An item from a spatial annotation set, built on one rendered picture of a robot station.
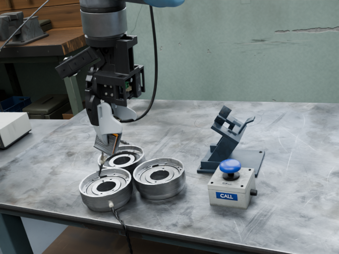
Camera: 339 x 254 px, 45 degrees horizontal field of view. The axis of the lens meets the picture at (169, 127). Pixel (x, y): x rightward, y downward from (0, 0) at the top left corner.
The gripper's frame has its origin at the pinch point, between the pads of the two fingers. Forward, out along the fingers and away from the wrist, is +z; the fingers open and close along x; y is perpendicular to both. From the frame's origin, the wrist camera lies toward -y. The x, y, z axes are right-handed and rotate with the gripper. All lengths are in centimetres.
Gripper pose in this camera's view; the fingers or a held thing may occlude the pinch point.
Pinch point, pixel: (107, 133)
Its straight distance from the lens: 81.2
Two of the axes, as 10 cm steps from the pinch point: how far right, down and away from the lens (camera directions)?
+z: 0.3, 8.8, 4.7
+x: 4.2, -4.4, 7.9
